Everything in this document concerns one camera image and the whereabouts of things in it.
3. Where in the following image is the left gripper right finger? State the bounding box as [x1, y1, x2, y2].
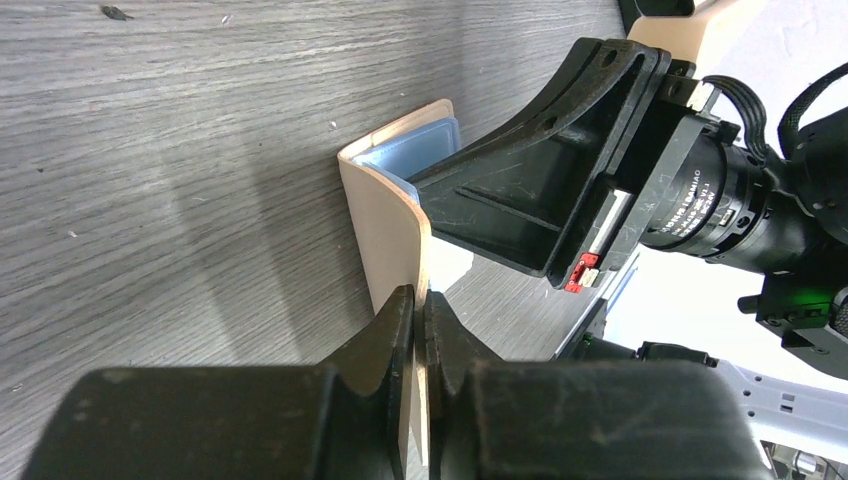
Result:
[423, 293, 770, 479]

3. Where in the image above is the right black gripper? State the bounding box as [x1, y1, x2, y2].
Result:
[411, 49, 847, 292]

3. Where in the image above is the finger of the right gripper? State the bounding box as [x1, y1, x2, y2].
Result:
[459, 38, 646, 156]

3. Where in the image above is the beige leather card holder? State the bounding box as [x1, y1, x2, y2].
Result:
[330, 99, 472, 478]

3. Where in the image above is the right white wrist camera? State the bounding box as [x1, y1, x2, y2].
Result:
[626, 1, 741, 73]

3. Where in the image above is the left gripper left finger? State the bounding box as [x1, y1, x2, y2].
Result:
[23, 285, 415, 479]

